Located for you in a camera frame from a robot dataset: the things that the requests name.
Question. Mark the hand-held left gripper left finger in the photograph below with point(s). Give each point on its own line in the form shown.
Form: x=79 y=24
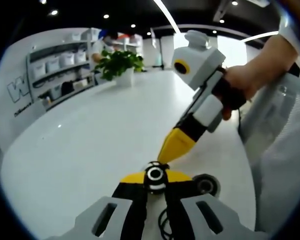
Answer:
x=133 y=215

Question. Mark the grey storage shelf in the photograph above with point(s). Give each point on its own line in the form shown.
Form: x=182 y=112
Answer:
x=57 y=67

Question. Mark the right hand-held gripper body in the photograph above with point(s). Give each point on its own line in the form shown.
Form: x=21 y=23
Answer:
x=202 y=67

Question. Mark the person's body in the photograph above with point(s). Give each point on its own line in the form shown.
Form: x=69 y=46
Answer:
x=282 y=150

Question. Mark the green potted plant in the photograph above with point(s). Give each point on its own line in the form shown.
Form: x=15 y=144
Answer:
x=120 y=62

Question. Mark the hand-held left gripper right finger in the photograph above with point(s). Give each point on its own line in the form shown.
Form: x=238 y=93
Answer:
x=182 y=220

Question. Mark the person's right forearm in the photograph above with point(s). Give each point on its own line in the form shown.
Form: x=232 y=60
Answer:
x=275 y=57

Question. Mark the white table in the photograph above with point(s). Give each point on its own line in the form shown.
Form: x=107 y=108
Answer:
x=90 y=150

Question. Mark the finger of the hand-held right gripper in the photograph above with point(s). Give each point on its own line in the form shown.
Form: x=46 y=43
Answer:
x=177 y=143

